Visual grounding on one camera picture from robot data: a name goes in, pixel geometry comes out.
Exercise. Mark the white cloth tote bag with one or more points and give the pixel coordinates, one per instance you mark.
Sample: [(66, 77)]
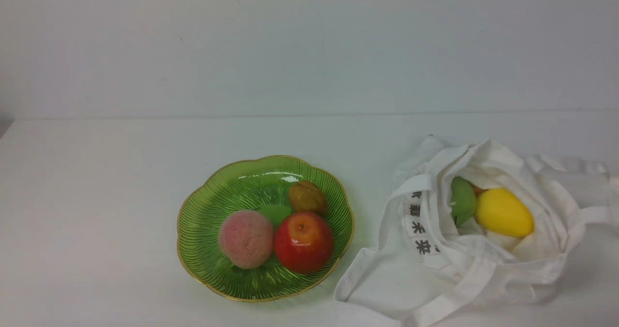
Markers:
[(423, 268)]

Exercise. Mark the brown kiwi fruit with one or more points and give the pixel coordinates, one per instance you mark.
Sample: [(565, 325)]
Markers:
[(305, 196)]

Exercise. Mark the green glass fruit plate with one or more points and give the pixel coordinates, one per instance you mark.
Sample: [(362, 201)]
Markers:
[(261, 185)]

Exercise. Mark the green fruit in bag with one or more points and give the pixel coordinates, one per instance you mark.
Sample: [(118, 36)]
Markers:
[(463, 201)]

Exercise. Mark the red apple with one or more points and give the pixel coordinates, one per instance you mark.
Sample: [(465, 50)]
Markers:
[(303, 243)]

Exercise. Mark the pink peach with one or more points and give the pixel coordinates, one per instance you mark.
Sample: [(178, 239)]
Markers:
[(246, 238)]

